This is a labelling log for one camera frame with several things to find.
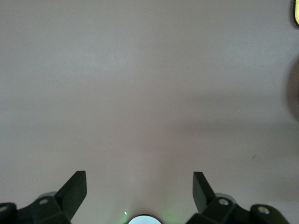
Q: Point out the brown table cover sheet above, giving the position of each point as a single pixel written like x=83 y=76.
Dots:
x=116 y=70

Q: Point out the yellow quilted oven mitt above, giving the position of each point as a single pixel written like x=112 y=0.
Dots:
x=296 y=11

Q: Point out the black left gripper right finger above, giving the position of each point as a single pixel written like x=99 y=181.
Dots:
x=203 y=196

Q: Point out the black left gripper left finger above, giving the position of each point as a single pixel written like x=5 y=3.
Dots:
x=72 y=191

